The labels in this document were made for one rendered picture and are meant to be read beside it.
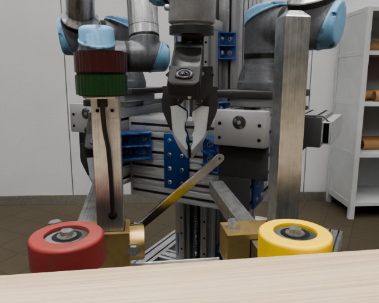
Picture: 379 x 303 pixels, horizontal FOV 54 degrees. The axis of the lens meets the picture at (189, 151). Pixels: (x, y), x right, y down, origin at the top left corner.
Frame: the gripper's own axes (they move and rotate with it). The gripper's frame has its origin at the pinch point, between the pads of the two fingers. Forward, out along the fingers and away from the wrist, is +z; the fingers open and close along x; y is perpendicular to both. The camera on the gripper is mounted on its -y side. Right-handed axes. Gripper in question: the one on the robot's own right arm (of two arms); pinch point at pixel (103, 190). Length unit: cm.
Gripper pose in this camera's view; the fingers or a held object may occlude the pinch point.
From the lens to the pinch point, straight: 85.9
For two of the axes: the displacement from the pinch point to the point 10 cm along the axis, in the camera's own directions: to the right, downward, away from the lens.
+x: -9.9, 0.3, -1.4
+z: 0.0, 9.8, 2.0
